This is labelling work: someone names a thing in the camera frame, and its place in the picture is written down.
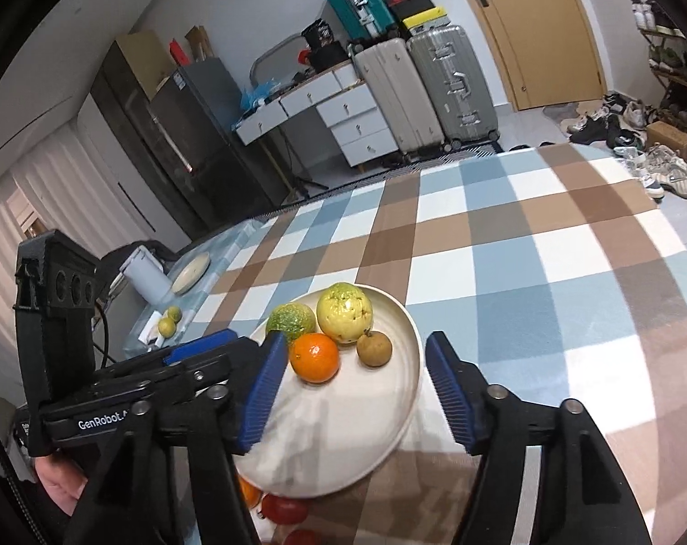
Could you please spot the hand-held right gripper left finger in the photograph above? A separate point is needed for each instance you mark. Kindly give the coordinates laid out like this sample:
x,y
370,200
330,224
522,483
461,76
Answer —
x,y
261,391

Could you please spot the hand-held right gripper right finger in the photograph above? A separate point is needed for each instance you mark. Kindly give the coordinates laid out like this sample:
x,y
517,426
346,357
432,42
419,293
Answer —
x,y
451,386

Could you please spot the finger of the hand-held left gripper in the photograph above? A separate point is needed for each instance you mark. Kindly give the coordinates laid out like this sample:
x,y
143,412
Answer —
x,y
162,377
198,346

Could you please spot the orange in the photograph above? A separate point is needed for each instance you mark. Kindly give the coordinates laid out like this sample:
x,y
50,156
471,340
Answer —
x,y
251,493
315,359

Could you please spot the mottled green yellow fruit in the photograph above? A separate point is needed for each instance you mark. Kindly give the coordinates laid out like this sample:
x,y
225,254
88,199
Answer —
x,y
289,321

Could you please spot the large brown fruit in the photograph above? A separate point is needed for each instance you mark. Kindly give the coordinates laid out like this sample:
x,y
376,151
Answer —
x,y
373,349

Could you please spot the large cream plate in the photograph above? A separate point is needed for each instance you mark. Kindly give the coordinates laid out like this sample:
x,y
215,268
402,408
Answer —
x,y
343,426

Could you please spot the yellow guava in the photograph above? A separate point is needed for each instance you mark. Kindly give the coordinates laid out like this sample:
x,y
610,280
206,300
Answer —
x,y
343,312

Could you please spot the person's left hand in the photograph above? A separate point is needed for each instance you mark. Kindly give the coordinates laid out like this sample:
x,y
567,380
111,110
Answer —
x,y
62,482

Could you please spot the lemon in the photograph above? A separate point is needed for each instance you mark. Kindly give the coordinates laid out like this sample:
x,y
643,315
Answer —
x,y
175,313
167,326

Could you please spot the small cream plate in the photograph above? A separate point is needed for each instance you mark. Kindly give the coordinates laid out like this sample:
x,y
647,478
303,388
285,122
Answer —
x,y
190,273

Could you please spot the white kettle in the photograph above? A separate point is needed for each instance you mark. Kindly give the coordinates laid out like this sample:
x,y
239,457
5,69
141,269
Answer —
x,y
144,275

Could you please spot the red tomato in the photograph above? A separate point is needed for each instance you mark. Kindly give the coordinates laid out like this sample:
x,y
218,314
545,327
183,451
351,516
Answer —
x,y
302,537
284,509

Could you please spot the brown blue checked tablecloth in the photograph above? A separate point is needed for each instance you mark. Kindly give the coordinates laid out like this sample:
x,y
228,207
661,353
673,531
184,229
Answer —
x,y
519,267

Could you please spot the black refrigerator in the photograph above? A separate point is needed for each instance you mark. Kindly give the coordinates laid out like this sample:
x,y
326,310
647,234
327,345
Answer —
x,y
133,142

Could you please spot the dark grey fridge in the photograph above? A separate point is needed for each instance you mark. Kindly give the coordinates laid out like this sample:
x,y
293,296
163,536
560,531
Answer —
x,y
213,136

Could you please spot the striped floor rug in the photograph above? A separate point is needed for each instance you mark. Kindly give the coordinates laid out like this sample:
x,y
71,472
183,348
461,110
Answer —
x,y
440,156

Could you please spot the blue plastic bag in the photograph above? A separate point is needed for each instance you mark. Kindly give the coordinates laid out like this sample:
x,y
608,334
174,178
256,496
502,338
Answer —
x,y
259,93

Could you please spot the beige cardboard box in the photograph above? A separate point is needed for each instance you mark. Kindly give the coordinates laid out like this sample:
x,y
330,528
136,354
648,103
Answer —
x,y
142,62

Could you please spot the white desk with drawers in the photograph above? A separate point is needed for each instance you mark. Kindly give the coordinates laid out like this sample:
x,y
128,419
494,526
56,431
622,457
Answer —
x,y
355,125

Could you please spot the red paper bag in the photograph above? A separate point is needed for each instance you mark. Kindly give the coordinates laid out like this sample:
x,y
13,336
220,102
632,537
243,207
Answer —
x,y
180,52

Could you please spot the beige suitcase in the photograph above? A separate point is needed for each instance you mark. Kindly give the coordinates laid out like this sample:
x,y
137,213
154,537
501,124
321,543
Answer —
x,y
397,96

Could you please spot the grey door mat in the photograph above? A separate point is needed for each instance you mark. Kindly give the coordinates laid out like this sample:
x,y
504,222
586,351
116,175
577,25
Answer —
x,y
562,110

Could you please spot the silver suitcase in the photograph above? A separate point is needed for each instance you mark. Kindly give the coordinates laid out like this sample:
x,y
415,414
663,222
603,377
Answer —
x,y
454,85

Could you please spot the flat brown cardboard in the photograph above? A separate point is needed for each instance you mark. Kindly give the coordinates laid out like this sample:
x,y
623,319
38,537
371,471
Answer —
x,y
198,44

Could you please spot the pile of loose sneakers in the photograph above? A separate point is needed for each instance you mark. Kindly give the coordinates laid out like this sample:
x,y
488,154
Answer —
x,y
633,130

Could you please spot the black bag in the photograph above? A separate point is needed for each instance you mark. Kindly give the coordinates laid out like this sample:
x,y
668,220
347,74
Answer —
x,y
323,45

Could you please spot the small brown cardboard box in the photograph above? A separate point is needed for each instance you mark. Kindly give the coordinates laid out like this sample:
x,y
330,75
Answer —
x,y
669,135

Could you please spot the yellow black shoe box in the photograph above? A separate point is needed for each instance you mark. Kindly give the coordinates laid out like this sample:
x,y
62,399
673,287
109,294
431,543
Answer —
x,y
426,19

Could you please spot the wooden door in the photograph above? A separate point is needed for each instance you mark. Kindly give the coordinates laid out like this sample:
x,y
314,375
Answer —
x,y
542,28

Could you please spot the wooden shoe rack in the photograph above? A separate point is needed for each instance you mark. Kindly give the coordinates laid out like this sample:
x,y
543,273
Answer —
x,y
670,85

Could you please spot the rows of shelved shoes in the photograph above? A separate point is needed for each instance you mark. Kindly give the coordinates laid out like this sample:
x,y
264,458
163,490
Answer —
x,y
661,57

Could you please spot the grey arched frame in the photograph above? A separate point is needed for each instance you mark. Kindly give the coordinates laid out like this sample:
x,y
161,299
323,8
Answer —
x,y
264,57

